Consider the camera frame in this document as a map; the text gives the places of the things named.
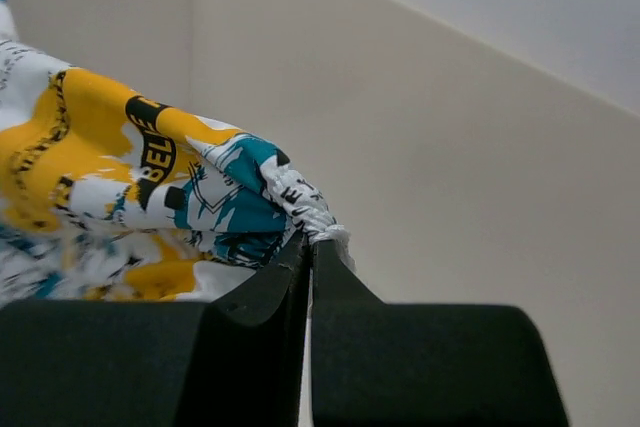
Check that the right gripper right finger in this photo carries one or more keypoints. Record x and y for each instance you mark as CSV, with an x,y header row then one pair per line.
x,y
382,364

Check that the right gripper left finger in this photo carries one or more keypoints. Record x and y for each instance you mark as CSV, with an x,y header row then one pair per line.
x,y
236,361

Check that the patterned white teal yellow shorts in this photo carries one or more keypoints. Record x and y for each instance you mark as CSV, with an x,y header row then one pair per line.
x,y
108,195

